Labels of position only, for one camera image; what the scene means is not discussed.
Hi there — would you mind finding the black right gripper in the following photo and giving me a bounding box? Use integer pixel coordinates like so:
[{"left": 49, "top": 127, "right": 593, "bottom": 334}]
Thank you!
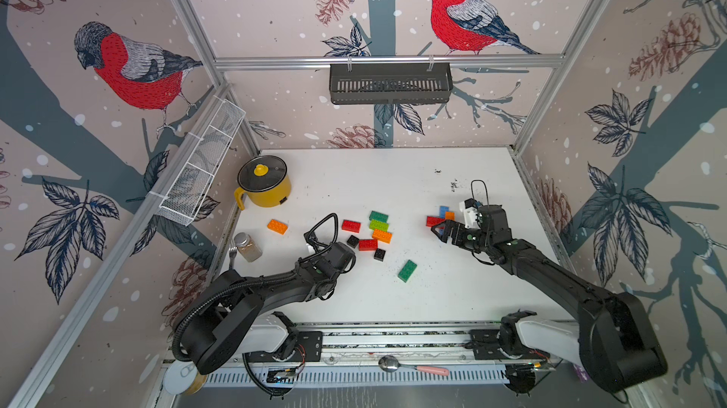
[{"left": 432, "top": 217, "right": 494, "bottom": 254}]

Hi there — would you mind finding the red lego brick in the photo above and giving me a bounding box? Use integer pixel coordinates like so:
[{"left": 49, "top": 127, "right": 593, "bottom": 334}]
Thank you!
[
  {"left": 426, "top": 216, "right": 446, "bottom": 227},
  {"left": 358, "top": 239, "right": 379, "bottom": 252},
  {"left": 341, "top": 220, "right": 362, "bottom": 233}
]

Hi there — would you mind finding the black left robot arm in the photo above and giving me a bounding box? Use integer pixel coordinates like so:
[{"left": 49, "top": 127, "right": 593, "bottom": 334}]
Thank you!
[{"left": 170, "top": 213, "right": 356, "bottom": 375}]

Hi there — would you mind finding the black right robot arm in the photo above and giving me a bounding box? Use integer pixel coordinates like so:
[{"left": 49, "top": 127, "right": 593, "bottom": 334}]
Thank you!
[{"left": 431, "top": 199, "right": 668, "bottom": 393}]

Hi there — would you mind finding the black small lego brick left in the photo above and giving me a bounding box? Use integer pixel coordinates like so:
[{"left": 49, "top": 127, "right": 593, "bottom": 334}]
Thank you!
[{"left": 346, "top": 236, "right": 360, "bottom": 248}]

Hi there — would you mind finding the orange lego brick in stack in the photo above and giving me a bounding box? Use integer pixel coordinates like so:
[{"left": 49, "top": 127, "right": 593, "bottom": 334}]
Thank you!
[{"left": 372, "top": 229, "right": 393, "bottom": 243}]

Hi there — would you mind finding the lime green lego brick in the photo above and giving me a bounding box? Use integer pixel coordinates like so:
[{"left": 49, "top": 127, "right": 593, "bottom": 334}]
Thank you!
[{"left": 369, "top": 220, "right": 389, "bottom": 232}]

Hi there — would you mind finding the dark green lego brick top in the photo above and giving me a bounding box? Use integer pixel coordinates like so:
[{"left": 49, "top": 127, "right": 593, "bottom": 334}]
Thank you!
[{"left": 369, "top": 211, "right": 388, "bottom": 224}]

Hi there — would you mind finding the green lego brick lower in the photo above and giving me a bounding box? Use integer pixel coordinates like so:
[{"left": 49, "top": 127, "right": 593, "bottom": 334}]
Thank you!
[{"left": 398, "top": 260, "right": 418, "bottom": 283}]

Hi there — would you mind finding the small glass spice jar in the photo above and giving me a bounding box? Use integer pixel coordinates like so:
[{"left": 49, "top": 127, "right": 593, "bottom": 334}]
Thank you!
[{"left": 233, "top": 232, "right": 262, "bottom": 262}]

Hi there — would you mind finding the yellow pot with black lid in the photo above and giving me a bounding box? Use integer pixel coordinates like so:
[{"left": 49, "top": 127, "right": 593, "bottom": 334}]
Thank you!
[{"left": 234, "top": 156, "right": 292, "bottom": 210}]

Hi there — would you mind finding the purple candy packet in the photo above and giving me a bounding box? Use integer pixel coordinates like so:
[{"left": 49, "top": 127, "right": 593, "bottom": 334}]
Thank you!
[{"left": 573, "top": 364, "right": 590, "bottom": 383}]

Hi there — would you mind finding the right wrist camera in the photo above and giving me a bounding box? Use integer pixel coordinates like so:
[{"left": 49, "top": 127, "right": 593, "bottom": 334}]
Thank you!
[{"left": 459, "top": 198, "right": 482, "bottom": 229}]

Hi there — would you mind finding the fork with green handle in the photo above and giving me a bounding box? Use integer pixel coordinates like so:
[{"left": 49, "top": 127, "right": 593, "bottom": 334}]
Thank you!
[{"left": 228, "top": 246, "right": 238, "bottom": 270}]

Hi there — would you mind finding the spoon with pink handle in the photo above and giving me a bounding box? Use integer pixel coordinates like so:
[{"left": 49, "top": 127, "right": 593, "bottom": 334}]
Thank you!
[{"left": 378, "top": 355, "right": 451, "bottom": 377}]

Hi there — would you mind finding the white wire mesh shelf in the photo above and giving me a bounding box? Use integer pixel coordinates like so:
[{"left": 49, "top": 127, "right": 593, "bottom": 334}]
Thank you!
[{"left": 151, "top": 95, "right": 245, "bottom": 226}]

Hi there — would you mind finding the black hanging wire basket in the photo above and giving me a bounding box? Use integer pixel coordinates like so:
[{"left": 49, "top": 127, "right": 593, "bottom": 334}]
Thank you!
[{"left": 329, "top": 63, "right": 454, "bottom": 105}]

